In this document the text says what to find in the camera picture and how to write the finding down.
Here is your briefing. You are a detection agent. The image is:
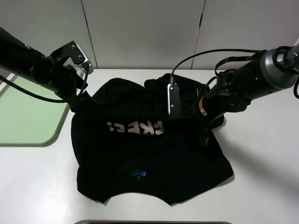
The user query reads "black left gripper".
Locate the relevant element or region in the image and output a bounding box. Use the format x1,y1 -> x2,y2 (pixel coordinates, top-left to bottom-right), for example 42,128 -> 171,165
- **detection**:
30,56 -> 88,103

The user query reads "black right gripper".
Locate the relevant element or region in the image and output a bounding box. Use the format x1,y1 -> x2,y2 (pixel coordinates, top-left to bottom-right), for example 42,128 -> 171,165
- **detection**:
192,70 -> 251,147

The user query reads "black short sleeve t-shirt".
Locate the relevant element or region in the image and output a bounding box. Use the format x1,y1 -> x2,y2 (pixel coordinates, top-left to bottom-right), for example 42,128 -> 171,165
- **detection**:
71,74 -> 234,205

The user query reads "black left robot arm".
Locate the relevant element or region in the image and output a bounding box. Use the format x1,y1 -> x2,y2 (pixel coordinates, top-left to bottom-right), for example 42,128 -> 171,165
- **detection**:
0,28 -> 93,105

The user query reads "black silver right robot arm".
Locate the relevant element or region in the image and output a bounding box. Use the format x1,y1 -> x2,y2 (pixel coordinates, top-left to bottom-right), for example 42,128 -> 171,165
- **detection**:
193,45 -> 299,147

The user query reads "light green plastic tray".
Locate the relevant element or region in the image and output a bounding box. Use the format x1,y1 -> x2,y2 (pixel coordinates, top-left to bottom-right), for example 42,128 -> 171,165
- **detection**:
0,66 -> 85,147

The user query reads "black left camera cable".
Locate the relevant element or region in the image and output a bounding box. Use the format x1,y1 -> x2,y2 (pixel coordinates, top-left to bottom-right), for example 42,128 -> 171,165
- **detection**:
0,67 -> 91,103

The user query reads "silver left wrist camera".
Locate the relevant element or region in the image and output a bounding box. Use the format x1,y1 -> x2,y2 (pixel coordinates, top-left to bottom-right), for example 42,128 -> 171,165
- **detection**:
50,41 -> 93,75

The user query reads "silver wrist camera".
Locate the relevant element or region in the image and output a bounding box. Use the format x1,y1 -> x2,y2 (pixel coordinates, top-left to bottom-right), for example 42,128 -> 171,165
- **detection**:
167,84 -> 194,119
50,41 -> 93,75

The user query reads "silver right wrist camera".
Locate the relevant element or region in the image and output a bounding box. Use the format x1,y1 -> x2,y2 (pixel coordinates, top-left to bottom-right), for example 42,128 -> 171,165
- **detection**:
167,84 -> 194,119

